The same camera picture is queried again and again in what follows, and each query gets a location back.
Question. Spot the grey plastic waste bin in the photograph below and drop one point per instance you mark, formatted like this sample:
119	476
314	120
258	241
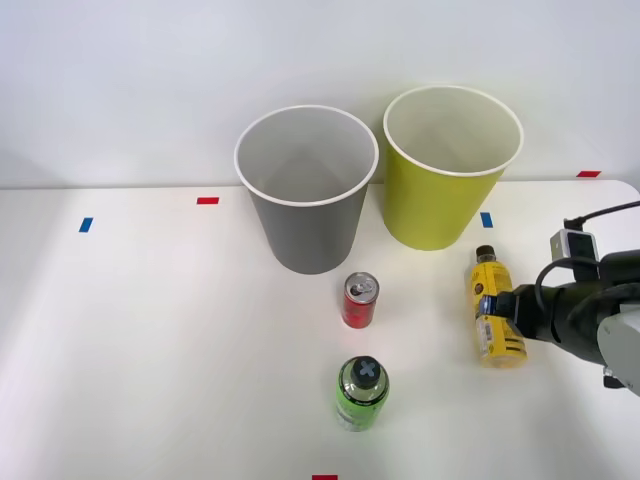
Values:
310	235

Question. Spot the yellow-green plastic waste bin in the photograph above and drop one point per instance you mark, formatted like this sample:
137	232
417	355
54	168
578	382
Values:
430	205

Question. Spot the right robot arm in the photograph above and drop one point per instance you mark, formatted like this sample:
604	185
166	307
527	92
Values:
617	272

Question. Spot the yellow plastic bottle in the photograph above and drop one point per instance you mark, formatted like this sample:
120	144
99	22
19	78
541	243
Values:
492	280

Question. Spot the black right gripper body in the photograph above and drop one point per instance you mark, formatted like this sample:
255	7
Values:
542	312

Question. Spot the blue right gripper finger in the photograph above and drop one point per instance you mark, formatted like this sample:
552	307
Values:
516	332
485	306

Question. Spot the green plastic bottle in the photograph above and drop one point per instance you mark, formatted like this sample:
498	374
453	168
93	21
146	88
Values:
356	405

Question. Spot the red drink can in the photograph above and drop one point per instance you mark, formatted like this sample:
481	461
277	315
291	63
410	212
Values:
357	312

